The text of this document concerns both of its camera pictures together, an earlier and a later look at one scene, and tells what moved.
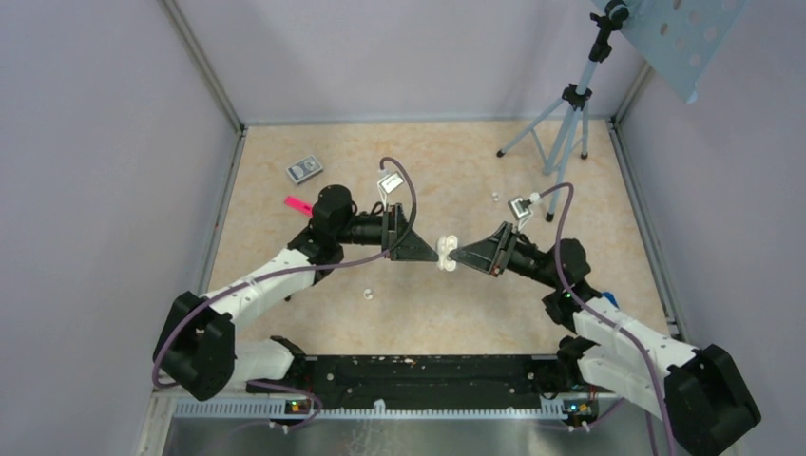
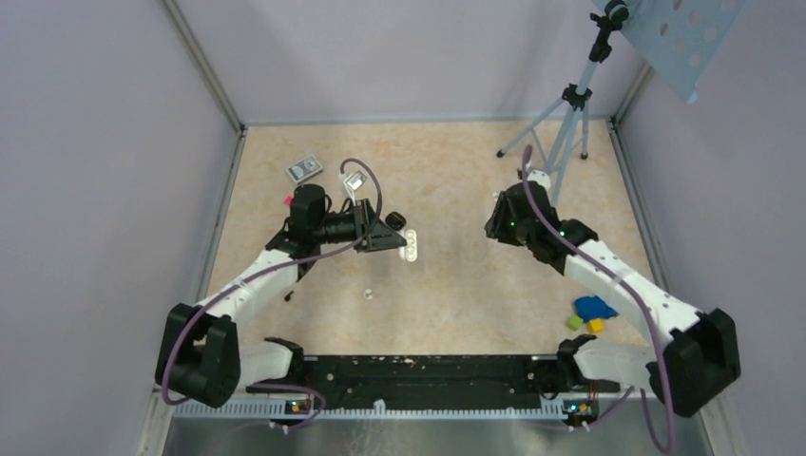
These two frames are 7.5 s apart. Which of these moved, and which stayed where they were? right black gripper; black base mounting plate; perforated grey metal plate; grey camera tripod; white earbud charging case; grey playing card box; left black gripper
Moved: right black gripper; left black gripper; white earbud charging case
Stayed: grey camera tripod; perforated grey metal plate; black base mounting plate; grey playing card box
